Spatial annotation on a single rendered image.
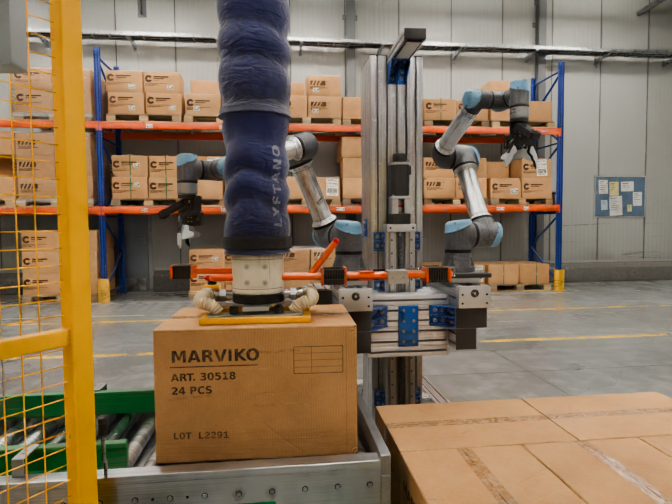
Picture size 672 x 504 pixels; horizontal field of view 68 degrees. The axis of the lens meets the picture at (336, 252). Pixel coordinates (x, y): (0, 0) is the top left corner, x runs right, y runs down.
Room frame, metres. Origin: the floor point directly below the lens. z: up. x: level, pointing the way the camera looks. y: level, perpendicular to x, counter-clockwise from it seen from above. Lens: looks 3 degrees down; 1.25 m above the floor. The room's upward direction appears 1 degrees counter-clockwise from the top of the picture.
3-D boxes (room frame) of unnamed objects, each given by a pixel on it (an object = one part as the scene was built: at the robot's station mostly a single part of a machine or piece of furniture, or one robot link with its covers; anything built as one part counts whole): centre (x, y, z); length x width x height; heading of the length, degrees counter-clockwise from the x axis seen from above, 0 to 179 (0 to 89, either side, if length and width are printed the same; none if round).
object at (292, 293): (1.64, 0.26, 1.01); 0.34 x 0.25 x 0.06; 94
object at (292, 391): (1.65, 0.26, 0.75); 0.60 x 0.40 x 0.40; 95
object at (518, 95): (2.03, -0.74, 1.77); 0.09 x 0.08 x 0.11; 17
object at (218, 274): (1.78, 0.07, 1.08); 0.93 x 0.30 x 0.04; 94
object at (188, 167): (1.88, 0.56, 1.47); 0.09 x 0.08 x 0.11; 126
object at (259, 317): (1.55, 0.25, 0.97); 0.34 x 0.10 x 0.05; 94
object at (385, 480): (1.70, -0.09, 0.48); 0.70 x 0.03 x 0.15; 7
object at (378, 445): (1.70, -0.09, 0.58); 0.70 x 0.03 x 0.06; 7
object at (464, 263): (2.22, -0.55, 1.09); 0.15 x 0.15 x 0.10
